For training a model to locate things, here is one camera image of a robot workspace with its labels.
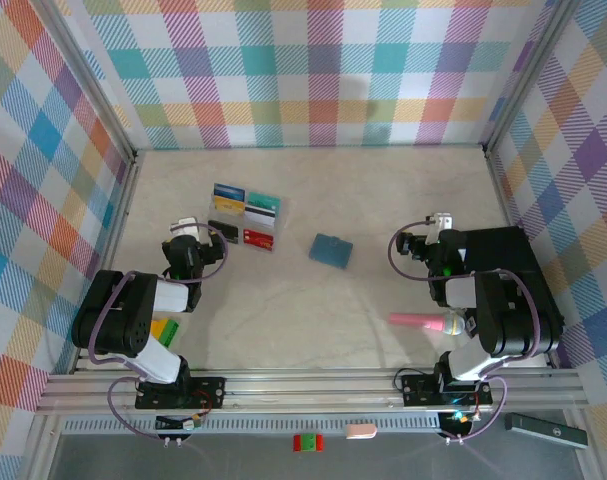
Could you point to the black credit card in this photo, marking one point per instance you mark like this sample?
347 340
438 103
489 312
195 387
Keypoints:
231 230

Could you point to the grey metal shelf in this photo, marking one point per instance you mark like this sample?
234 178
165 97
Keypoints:
233 460

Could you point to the yellow and green brush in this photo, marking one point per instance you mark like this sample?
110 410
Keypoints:
169 332

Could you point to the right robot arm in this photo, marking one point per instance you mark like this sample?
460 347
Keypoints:
503 320

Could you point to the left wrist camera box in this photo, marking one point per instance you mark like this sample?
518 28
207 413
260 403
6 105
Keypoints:
185 226

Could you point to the blue credit card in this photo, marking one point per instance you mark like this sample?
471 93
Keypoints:
229 192

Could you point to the pink and white eraser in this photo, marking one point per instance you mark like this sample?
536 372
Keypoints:
360 431

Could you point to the teal card holder wallet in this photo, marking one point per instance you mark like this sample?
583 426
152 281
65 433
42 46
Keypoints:
330 250

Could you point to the aluminium frame post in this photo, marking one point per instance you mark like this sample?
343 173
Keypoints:
530 75
93 82

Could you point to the pink toy microphone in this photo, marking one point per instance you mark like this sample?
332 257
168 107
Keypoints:
413 320

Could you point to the white card with black stripe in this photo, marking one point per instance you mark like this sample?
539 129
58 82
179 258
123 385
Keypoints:
259 215

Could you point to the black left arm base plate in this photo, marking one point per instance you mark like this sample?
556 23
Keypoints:
208 392

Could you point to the red and green block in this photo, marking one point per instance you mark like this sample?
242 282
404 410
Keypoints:
308 443

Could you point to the aluminium front rail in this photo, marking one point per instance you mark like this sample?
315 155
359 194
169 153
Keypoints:
308 390

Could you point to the black flat bar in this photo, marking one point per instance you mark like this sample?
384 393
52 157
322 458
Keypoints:
543 430

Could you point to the gold credit card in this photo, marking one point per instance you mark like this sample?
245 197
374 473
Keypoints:
227 204

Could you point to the teal credit card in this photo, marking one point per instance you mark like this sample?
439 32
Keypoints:
264 199

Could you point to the black case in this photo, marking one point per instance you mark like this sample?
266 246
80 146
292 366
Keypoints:
508 250

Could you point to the red credit card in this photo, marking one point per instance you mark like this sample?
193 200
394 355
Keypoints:
259 239

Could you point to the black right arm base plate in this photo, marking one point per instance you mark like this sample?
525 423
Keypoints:
418 390

